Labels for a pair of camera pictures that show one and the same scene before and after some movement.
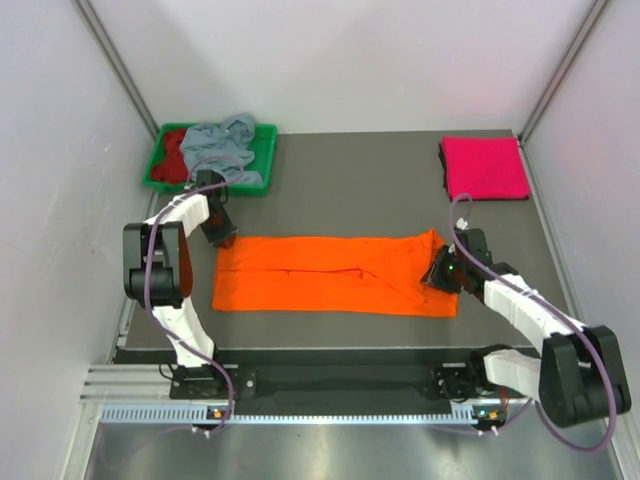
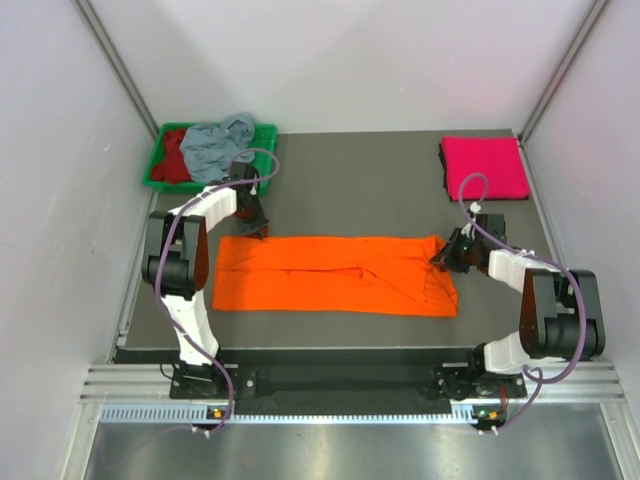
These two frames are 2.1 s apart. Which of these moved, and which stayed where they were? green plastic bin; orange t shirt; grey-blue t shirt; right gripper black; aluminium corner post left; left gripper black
Moved: right gripper black; left gripper black
Stayed: aluminium corner post left; grey-blue t shirt; orange t shirt; green plastic bin
